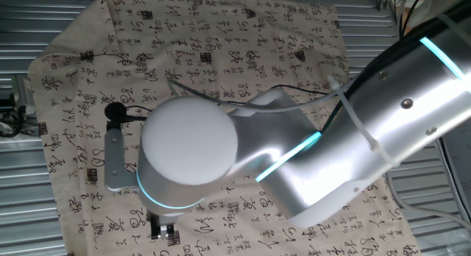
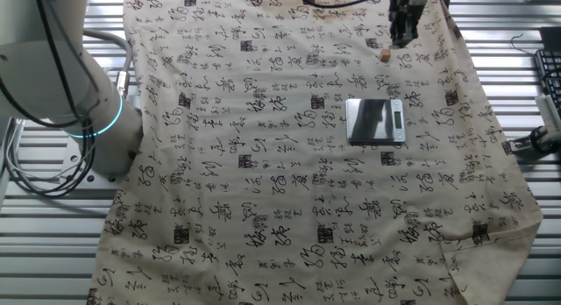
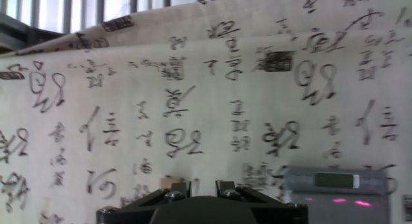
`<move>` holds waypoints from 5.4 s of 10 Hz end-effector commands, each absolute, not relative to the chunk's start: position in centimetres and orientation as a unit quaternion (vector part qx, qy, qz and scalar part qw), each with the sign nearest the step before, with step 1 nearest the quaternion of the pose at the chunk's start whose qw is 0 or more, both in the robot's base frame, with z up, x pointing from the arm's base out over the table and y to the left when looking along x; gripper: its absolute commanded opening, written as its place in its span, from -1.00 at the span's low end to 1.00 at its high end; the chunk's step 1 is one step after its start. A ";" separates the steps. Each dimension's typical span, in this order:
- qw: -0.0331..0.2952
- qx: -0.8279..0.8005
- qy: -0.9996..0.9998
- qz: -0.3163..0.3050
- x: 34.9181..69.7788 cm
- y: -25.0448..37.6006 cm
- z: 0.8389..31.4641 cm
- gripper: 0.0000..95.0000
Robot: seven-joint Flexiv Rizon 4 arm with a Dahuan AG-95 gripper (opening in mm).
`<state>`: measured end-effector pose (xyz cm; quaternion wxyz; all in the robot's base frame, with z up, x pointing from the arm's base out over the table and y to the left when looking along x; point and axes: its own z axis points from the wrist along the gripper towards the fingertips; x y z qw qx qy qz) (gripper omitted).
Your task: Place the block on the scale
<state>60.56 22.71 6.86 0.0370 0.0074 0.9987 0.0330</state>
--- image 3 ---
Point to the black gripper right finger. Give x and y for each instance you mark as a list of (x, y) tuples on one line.
[(225, 189)]

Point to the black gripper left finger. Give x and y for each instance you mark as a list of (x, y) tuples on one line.
[(178, 190)]

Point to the small wooden block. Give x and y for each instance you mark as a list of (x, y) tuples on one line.
[(169, 182)]

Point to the silver digital pocket scale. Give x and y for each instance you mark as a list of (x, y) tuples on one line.
[(338, 204)]

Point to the beige calligraphy print cloth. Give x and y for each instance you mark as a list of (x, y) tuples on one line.
[(206, 89)]

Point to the dark grey frame beam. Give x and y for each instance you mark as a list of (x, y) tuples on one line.
[(16, 34)]

